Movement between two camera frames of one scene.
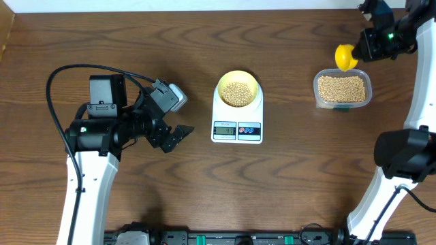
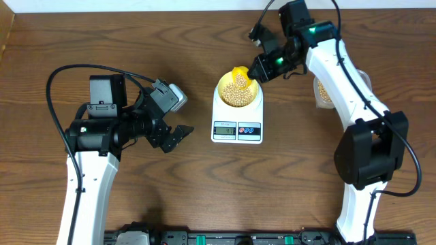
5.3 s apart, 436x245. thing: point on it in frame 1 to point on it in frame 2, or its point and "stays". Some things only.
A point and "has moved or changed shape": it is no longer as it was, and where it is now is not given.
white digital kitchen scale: (242, 124) stays
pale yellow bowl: (238, 88) stays
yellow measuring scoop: (343, 58) has moved or changed shape
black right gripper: (371, 52) to (266, 74)
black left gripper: (156, 136) stays
